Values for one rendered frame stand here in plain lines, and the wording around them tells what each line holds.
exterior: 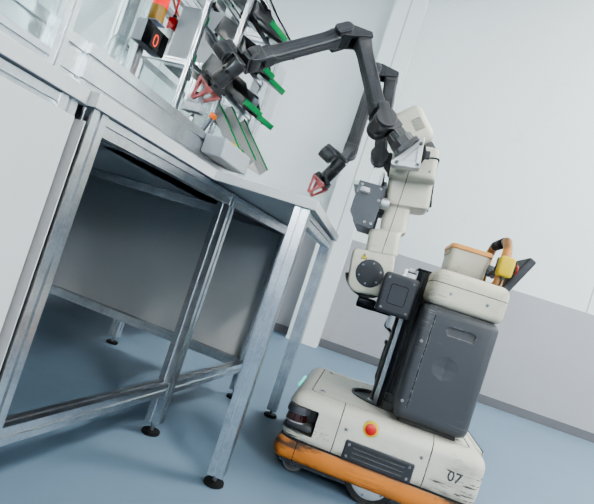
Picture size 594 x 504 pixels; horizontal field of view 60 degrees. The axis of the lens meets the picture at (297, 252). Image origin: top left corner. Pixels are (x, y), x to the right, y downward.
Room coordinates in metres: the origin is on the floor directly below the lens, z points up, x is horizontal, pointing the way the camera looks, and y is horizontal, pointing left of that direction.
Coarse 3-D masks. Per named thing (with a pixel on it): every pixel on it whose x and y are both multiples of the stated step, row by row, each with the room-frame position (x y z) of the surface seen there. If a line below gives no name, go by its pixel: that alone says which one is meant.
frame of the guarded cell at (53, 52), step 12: (72, 0) 0.90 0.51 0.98; (60, 12) 0.89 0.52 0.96; (72, 12) 0.90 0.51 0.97; (0, 24) 0.79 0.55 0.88; (12, 24) 0.81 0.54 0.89; (60, 24) 0.89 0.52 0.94; (72, 24) 0.91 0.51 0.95; (12, 36) 0.81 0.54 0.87; (24, 36) 0.83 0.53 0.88; (60, 36) 0.90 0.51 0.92; (36, 48) 0.87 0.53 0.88; (48, 48) 0.88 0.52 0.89; (60, 48) 0.90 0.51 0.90; (48, 60) 0.89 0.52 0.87; (60, 60) 0.91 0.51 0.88
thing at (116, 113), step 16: (96, 96) 0.97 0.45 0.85; (112, 112) 1.01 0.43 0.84; (128, 112) 1.06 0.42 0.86; (128, 128) 1.08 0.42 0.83; (144, 128) 1.12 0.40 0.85; (160, 144) 1.19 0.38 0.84; (176, 144) 1.26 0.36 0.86; (96, 160) 2.19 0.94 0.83; (112, 160) 1.94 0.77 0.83; (128, 160) 1.75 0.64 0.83; (192, 160) 1.35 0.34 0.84; (128, 176) 2.52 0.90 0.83; (144, 176) 2.20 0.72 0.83; (208, 176) 1.46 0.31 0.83; (176, 192) 2.54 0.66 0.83
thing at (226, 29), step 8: (224, 16) 2.03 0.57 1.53; (224, 24) 2.03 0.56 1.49; (232, 24) 2.01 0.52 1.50; (216, 32) 2.04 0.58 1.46; (224, 32) 2.02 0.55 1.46; (232, 32) 2.00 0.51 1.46; (232, 40) 2.00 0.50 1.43; (248, 40) 2.12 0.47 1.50; (240, 48) 1.98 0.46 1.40; (264, 72) 1.99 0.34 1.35
